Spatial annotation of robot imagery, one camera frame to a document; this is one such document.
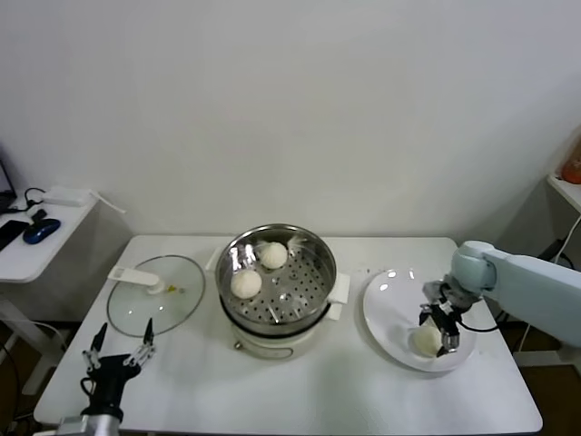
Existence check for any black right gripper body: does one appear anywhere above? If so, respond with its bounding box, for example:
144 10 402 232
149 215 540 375
428 299 460 338

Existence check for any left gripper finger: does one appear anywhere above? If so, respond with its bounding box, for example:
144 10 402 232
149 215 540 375
81 322 109 372
122 318 158 368

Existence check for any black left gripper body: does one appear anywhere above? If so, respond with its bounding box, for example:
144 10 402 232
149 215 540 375
81 353 142 411

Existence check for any white steamed baozi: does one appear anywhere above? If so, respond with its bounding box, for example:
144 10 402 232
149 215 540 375
230 270 263 300
258 242 289 270
409 325 444 358

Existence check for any stainless steel steamer basket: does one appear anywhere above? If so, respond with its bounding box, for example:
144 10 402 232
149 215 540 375
204 223 351 335

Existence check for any white round plate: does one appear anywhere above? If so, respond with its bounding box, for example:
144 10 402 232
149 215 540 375
361 268 478 374

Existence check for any white side table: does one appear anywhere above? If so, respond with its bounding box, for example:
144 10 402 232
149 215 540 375
0 194 99 396
515 174 581 367

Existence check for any white electric cooker base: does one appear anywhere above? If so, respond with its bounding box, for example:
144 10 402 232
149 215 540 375
217 294 346 362

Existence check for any blue computer mouse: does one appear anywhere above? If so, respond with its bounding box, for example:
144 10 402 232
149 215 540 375
22 217 63 245

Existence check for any white rectangular box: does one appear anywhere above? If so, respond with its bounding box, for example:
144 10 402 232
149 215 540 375
43 184 90 208

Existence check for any black laptop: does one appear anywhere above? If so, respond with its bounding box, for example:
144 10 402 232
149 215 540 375
0 144 19 214

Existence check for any orange bag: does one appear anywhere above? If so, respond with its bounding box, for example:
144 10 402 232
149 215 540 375
558 135 581 185

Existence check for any glass lid white handle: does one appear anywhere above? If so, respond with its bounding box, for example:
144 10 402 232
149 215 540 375
106 254 208 338

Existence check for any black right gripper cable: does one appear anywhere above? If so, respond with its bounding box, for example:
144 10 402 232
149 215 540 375
456 317 499 333

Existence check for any white floor cable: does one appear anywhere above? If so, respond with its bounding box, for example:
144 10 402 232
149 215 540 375
0 317 70 353

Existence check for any white hanging cable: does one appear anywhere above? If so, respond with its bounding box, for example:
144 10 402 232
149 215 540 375
517 216 581 360

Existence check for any black cable with adapter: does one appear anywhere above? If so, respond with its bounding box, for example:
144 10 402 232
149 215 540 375
494 238 576 322

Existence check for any white cable stub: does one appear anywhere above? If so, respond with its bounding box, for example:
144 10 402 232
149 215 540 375
88 190 127 215

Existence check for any black desk cable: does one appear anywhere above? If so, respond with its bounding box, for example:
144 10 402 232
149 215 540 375
8 187 46 214

